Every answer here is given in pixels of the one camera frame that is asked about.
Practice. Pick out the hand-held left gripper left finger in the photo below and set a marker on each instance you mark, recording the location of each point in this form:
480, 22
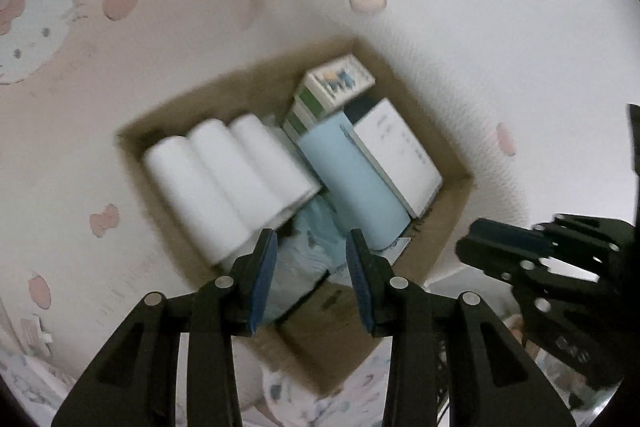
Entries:
264, 277

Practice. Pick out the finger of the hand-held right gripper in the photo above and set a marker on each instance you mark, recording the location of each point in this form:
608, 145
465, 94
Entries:
530, 292
565, 239

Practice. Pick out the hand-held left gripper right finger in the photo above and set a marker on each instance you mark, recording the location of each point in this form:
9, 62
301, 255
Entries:
357, 277

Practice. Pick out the brown cardboard box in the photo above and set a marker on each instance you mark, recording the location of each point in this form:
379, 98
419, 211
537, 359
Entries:
310, 337

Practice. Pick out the white paper roll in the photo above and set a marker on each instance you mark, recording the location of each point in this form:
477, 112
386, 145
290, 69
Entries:
235, 172
280, 167
195, 202

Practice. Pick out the blue plastic packet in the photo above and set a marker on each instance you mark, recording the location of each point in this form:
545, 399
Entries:
305, 257

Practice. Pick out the light blue cylinder bottle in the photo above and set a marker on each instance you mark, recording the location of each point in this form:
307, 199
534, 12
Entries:
350, 177

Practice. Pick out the white blue printed cloth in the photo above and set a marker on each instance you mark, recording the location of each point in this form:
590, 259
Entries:
345, 389

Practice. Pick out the white flat box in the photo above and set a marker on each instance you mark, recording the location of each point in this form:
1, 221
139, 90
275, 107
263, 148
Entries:
400, 152

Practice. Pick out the green white box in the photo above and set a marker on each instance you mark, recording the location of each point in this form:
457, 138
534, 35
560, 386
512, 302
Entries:
297, 117

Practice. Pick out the small printed box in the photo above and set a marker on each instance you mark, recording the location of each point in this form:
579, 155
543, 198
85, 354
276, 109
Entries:
335, 82

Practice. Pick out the pink cat printed blanket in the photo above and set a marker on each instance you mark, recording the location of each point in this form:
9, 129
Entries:
150, 32

